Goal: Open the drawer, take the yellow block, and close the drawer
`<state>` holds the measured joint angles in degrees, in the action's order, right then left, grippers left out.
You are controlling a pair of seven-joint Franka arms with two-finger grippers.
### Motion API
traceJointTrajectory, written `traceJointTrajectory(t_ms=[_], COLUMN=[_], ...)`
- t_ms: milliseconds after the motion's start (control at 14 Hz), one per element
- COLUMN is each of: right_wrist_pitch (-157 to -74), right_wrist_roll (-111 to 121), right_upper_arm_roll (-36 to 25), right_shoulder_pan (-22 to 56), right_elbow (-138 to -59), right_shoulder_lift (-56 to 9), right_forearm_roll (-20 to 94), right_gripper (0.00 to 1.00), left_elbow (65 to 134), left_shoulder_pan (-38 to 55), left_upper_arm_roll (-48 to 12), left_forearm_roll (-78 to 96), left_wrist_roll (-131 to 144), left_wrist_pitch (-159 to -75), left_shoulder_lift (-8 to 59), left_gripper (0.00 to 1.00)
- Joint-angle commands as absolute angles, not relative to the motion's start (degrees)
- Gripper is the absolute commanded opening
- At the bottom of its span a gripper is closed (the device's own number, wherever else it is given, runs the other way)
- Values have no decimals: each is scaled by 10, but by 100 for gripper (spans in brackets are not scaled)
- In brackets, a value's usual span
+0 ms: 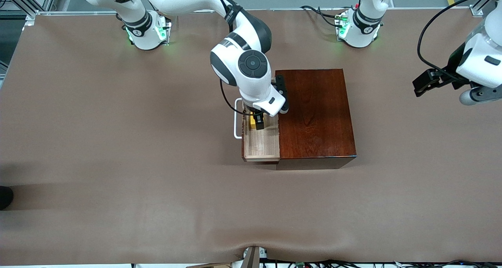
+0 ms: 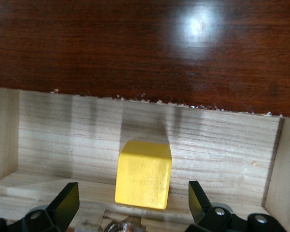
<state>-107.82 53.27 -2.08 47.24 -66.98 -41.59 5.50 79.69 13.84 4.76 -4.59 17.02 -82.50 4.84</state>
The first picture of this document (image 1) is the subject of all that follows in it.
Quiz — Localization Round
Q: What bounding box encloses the black round object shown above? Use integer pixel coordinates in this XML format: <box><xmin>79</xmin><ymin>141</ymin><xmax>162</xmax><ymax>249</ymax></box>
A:
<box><xmin>0</xmin><ymin>186</ymin><xmax>15</xmax><ymax>211</ymax></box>

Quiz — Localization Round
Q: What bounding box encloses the grey metal bracket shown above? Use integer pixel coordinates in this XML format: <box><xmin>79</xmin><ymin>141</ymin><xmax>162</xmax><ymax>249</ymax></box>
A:
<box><xmin>242</xmin><ymin>246</ymin><xmax>268</xmax><ymax>268</ymax></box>

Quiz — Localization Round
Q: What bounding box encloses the black arm base cable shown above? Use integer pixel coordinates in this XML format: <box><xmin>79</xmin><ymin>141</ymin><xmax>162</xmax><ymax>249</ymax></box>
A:
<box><xmin>300</xmin><ymin>5</ymin><xmax>344</xmax><ymax>29</ymax></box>

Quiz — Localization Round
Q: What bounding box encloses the dark red-brown wooden cabinet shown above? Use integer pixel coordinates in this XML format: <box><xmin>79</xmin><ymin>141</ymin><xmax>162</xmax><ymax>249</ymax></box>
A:
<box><xmin>275</xmin><ymin>68</ymin><xmax>357</xmax><ymax>170</ymax></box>

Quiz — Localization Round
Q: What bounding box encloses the light wood drawer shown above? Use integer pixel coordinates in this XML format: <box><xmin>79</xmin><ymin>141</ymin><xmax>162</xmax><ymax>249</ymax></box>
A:
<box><xmin>234</xmin><ymin>76</ymin><xmax>281</xmax><ymax>163</ymax></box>

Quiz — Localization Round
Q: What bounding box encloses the brown table mat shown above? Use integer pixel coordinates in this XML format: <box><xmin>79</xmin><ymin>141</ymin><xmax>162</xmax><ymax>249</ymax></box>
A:
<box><xmin>0</xmin><ymin>7</ymin><xmax>502</xmax><ymax>266</ymax></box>

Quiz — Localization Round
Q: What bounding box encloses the aluminium frame post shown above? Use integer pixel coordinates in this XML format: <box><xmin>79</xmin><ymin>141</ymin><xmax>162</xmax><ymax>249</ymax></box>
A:
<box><xmin>469</xmin><ymin>0</ymin><xmax>502</xmax><ymax>17</ymax></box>
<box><xmin>0</xmin><ymin>0</ymin><xmax>59</xmax><ymax>27</ymax></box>

